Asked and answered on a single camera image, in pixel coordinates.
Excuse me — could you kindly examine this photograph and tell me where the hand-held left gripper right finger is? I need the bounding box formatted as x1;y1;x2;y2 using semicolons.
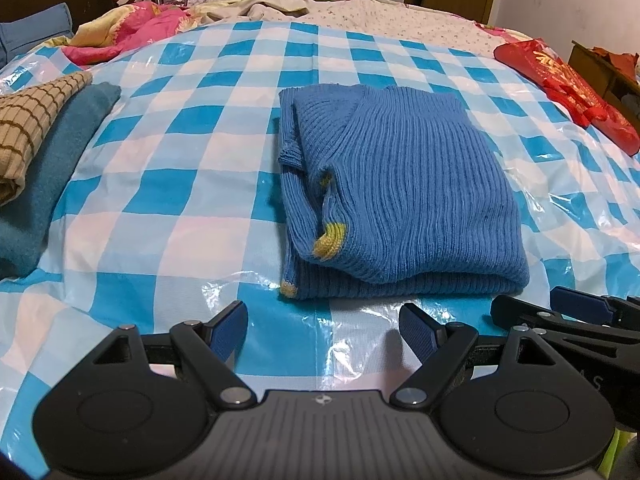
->
390;302;556;407

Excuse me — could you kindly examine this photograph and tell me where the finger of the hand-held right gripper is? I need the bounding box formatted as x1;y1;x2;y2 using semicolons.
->
550;286;640;328
491;295;616;333

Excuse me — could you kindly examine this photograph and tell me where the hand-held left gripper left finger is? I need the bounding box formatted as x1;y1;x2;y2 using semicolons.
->
92;300;258;407

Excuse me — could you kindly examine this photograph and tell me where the blue striped knit sweater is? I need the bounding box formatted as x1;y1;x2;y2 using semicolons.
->
277;85;531;302

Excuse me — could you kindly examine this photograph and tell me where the blue white checked plastic sheet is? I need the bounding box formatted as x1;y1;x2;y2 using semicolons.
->
0;21;640;466

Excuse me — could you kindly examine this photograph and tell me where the red gold printed bag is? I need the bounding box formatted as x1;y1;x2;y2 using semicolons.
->
494;38;640;156

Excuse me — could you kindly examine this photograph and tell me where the brown cardboard box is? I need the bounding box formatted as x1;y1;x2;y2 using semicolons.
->
570;40;640;126

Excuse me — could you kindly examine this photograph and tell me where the teal folded cloth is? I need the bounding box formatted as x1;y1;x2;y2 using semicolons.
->
0;81;122;278

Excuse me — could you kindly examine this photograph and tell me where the red paper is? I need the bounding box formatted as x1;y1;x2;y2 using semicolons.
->
590;46;640;77

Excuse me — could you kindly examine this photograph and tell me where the tan checked folded cloth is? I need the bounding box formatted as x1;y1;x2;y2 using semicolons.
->
0;71;93;206

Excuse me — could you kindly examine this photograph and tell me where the white floral bedsheet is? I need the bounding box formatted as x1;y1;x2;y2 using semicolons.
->
295;0;526;58

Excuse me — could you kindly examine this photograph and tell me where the pink floral quilt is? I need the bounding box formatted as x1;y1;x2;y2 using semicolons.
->
62;1;211;66

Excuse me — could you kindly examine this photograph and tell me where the beige crumpled cloth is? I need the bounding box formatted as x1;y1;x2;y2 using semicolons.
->
195;0;326;23

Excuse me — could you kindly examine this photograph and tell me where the blue pillow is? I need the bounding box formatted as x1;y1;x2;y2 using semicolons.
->
0;2;76;68

